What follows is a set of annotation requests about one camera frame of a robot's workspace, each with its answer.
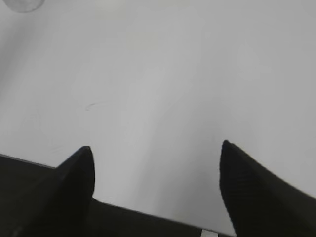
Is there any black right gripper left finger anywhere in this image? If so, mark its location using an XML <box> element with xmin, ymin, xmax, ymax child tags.
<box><xmin>0</xmin><ymin>146</ymin><xmax>95</xmax><ymax>237</ymax></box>

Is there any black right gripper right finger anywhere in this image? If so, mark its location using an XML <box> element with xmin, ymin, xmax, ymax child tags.
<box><xmin>219</xmin><ymin>140</ymin><xmax>316</xmax><ymax>237</ymax></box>

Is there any clear plastic water bottle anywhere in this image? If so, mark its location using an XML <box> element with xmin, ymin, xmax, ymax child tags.
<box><xmin>3</xmin><ymin>0</ymin><xmax>45</xmax><ymax>13</ymax></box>

